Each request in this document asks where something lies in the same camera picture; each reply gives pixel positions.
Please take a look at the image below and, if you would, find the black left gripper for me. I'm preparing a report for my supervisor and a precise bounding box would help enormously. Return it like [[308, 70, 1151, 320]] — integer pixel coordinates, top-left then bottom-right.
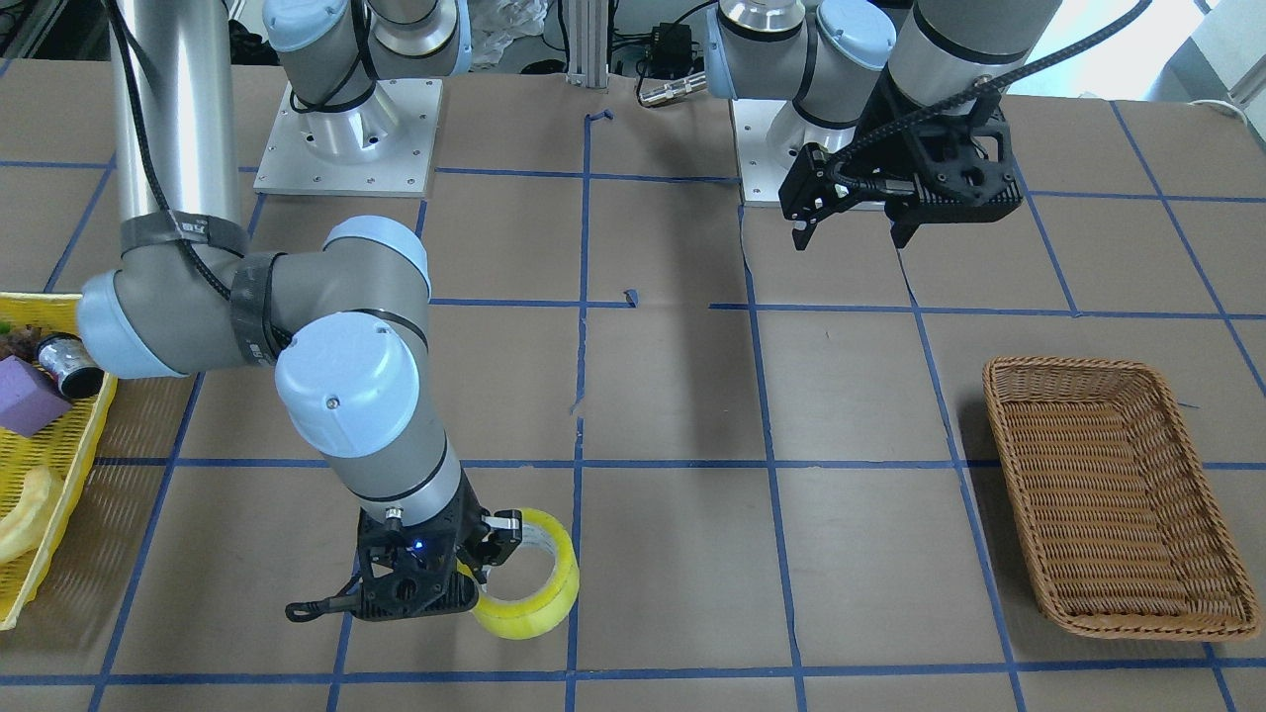
[[779, 75, 928, 251]]

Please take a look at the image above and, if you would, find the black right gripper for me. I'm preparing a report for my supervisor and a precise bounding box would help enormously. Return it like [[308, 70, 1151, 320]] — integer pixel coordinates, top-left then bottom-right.
[[441, 470, 523, 585]]

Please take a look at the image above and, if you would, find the yellow tape roll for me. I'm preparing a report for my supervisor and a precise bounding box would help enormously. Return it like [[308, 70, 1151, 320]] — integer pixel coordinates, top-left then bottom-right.
[[471, 508, 582, 641]]

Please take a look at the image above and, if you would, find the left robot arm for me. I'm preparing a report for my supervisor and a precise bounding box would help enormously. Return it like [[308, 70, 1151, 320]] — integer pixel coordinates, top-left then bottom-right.
[[704, 1, 1058, 250]]

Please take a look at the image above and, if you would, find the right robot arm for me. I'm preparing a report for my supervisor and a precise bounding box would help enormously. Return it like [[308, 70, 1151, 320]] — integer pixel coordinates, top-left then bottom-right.
[[77, 1, 523, 616]]

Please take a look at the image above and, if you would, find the silver metal connector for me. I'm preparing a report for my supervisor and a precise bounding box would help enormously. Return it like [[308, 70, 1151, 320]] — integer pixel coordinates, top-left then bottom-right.
[[636, 71, 708, 110]]

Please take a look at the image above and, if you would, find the black power adapter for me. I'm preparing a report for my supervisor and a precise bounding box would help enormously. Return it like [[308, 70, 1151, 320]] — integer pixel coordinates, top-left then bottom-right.
[[643, 23, 693, 80]]

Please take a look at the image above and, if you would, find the brown wicker basket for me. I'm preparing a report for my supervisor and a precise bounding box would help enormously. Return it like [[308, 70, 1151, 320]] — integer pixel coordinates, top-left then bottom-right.
[[982, 356, 1263, 644]]

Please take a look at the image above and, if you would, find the yellow plastic basket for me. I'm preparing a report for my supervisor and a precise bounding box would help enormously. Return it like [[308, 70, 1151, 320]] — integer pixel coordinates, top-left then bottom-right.
[[0, 293, 120, 632]]

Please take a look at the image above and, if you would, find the small silver black can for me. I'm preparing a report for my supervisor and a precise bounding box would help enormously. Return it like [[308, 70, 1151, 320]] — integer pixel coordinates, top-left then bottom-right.
[[35, 332, 105, 402]]

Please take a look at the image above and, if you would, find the pale yellow banana toy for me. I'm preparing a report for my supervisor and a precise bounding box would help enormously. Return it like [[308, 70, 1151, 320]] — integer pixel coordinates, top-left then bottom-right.
[[1, 466, 65, 565]]

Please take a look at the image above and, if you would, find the purple foam block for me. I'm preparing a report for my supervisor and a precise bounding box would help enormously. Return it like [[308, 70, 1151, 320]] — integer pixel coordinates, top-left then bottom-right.
[[1, 356, 72, 440]]

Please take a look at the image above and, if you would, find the dark brown item in basket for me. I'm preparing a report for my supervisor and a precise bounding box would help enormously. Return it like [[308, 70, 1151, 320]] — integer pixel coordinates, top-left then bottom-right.
[[0, 321, 46, 362]]

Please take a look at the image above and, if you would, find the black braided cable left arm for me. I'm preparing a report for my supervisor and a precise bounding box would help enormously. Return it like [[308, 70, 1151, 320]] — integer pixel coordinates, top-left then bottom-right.
[[830, 0, 1153, 194]]

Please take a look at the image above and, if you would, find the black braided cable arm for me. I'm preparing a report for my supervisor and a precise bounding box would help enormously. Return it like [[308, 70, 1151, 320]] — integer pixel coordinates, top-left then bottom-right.
[[104, 0, 298, 357], [830, 0, 1153, 194]]

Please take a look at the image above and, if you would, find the camera mount black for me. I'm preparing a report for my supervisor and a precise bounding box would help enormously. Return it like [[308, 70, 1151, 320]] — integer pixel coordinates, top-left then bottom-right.
[[882, 92, 1025, 224], [286, 485, 481, 625]]

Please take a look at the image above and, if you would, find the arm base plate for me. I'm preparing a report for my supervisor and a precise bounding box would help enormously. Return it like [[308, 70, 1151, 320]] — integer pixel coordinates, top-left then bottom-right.
[[254, 79, 444, 198], [730, 99, 855, 208]]

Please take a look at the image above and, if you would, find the aluminium frame post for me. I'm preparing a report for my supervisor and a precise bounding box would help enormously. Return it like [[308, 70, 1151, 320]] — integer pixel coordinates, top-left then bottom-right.
[[558, 1, 613, 92]]

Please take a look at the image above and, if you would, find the black braided cable right arm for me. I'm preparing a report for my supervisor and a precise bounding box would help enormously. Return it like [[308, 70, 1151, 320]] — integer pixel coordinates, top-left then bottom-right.
[[104, 0, 298, 357]]

